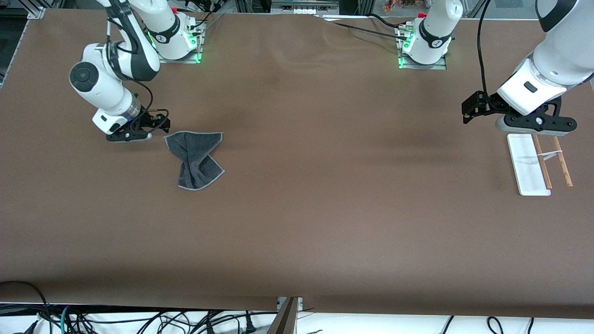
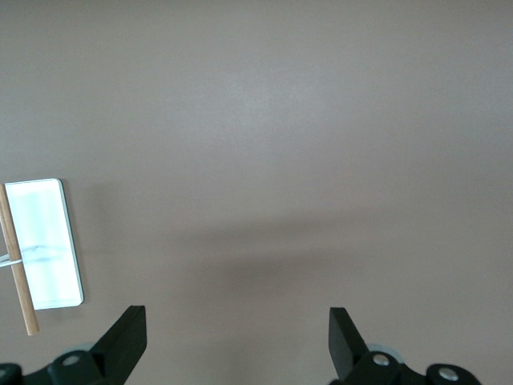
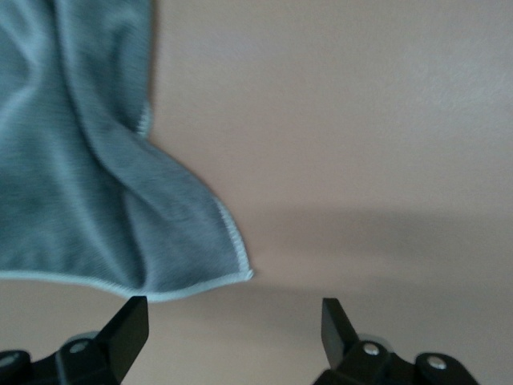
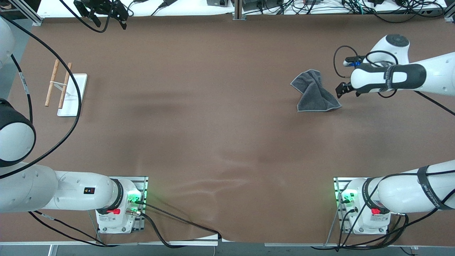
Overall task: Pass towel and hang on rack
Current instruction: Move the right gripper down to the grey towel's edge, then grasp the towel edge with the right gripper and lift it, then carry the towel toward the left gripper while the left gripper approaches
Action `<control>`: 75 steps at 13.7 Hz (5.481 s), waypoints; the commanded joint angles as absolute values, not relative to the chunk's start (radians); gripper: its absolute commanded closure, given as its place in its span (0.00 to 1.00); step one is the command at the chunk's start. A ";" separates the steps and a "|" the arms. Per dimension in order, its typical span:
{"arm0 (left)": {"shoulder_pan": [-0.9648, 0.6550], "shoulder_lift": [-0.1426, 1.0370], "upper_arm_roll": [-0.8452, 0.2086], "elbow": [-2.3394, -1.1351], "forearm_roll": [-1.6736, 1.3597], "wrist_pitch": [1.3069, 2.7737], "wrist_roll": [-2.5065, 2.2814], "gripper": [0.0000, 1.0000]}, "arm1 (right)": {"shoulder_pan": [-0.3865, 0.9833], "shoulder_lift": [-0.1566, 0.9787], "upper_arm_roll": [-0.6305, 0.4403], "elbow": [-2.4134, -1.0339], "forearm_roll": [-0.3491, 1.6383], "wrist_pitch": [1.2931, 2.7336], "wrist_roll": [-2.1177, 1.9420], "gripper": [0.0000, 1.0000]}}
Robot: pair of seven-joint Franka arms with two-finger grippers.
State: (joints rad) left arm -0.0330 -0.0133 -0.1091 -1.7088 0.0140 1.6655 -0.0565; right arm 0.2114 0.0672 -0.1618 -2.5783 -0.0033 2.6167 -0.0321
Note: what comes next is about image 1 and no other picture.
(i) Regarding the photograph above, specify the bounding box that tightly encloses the dark grey towel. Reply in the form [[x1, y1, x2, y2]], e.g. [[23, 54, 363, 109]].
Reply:
[[164, 131, 226, 191]]

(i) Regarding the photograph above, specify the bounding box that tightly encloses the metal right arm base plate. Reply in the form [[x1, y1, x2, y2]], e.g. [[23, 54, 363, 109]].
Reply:
[[158, 21, 205, 64]]

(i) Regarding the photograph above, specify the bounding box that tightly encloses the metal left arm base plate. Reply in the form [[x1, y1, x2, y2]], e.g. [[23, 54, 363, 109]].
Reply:
[[398, 26, 449, 71]]

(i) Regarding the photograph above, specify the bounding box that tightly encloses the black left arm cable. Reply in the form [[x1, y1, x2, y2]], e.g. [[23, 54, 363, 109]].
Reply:
[[477, 0, 493, 96]]

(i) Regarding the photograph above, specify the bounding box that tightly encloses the brown table cover sheet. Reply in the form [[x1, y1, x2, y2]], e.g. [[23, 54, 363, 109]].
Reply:
[[0, 8, 594, 320]]

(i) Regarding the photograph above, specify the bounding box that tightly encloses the short black table cable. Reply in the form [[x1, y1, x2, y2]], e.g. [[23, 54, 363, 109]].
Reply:
[[367, 13, 409, 29]]

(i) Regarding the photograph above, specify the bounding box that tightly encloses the white rack with wooden rods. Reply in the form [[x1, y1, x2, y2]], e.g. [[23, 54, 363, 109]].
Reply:
[[506, 134, 574, 197]]

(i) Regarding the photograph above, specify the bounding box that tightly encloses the thick black floor cable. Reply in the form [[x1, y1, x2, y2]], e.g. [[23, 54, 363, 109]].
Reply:
[[0, 280, 51, 334]]

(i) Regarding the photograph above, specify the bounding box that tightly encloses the long black table cable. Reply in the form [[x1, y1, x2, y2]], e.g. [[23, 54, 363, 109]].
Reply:
[[320, 16, 411, 42]]

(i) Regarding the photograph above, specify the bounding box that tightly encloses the grey camera stand post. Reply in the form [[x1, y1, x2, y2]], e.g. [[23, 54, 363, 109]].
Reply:
[[267, 297, 300, 334]]

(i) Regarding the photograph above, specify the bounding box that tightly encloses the white flat strip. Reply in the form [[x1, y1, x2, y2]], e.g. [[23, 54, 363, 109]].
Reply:
[[322, 14, 372, 22]]

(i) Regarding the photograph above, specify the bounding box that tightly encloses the aluminium corner profile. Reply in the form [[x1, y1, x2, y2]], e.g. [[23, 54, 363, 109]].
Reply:
[[26, 0, 47, 20]]

